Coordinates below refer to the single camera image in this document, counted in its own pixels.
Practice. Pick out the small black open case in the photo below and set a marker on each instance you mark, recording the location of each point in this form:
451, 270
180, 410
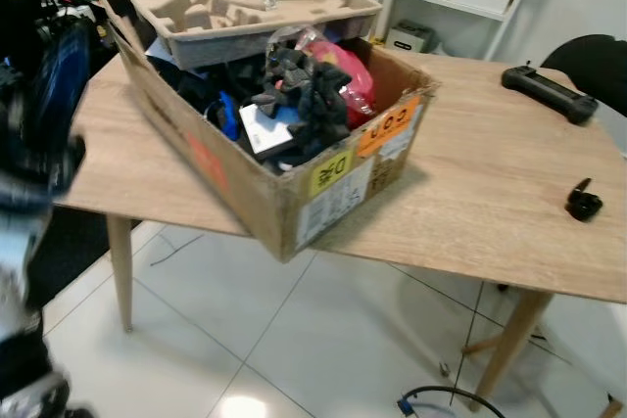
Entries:
584, 207

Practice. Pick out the black handheld controller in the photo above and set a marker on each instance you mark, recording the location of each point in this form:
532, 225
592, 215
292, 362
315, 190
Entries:
549, 93

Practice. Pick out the black shell chair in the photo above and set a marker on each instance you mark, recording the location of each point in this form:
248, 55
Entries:
598, 61

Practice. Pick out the light wooden table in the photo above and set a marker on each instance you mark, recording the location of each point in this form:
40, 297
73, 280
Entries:
490, 173

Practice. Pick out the small grey box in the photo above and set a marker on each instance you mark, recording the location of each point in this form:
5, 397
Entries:
409, 38

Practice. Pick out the red plastic bag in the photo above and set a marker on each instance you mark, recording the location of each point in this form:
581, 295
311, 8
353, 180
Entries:
355, 75

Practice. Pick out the black egg-crate foam piece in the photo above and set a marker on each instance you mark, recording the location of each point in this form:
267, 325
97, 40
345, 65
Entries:
313, 95

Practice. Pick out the white booklet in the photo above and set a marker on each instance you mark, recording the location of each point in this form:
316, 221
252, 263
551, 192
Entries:
266, 129

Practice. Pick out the blue plastic item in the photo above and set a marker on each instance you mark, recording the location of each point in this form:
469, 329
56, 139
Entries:
227, 115

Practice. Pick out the beige moulded pulp tray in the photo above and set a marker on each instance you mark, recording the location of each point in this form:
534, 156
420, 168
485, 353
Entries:
196, 43

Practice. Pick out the brown cardboard box with labels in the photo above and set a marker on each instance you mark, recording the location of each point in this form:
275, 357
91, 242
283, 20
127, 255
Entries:
176, 134

